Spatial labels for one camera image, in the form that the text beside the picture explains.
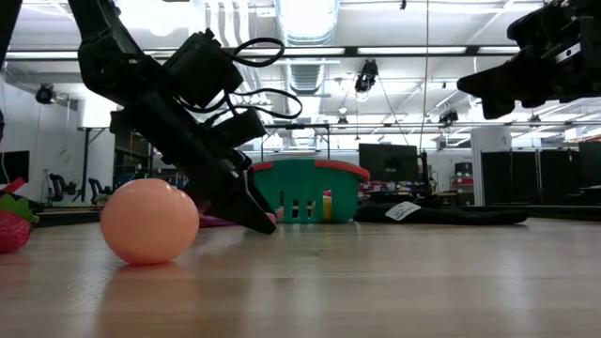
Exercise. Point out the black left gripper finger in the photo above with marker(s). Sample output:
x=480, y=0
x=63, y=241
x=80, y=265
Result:
x=237, y=206
x=260, y=195

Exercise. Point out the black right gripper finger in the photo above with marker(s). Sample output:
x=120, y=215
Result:
x=497, y=108
x=504, y=80

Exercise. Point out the orange toy peach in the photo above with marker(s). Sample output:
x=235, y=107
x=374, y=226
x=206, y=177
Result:
x=150, y=220

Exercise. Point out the red toy strawberry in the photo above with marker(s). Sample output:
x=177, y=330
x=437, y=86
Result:
x=11, y=232

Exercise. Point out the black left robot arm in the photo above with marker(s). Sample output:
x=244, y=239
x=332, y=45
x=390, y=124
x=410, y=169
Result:
x=103, y=56

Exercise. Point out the black background robot arm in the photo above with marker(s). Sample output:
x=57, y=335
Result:
x=96, y=188
x=58, y=185

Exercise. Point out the pink cloth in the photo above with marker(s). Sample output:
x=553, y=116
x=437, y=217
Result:
x=211, y=221

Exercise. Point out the green basket with orange rim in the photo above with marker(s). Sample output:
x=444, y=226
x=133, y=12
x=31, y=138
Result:
x=310, y=178

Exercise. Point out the black shelving rack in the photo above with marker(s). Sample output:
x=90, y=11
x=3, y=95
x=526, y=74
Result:
x=127, y=150

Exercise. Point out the black partition panel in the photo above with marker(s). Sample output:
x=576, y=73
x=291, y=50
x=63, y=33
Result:
x=509, y=176
x=590, y=164
x=559, y=176

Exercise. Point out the black monitor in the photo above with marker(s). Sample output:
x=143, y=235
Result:
x=389, y=162

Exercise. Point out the red strip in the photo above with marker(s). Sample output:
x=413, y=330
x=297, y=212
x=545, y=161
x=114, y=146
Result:
x=16, y=185

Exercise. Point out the black ceiling camera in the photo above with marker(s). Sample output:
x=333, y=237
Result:
x=366, y=76
x=449, y=117
x=45, y=94

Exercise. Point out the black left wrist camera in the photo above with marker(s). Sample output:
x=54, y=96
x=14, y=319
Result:
x=202, y=70

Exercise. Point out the black metal frame stand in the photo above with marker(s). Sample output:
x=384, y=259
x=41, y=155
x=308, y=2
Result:
x=300, y=126

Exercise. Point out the black overhead frame bar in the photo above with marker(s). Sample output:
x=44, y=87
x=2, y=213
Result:
x=352, y=50

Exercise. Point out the black wall screen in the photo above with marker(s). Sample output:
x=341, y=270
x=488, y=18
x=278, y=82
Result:
x=14, y=166

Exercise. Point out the silver ventilation duct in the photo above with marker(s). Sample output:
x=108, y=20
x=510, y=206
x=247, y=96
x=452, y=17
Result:
x=307, y=21

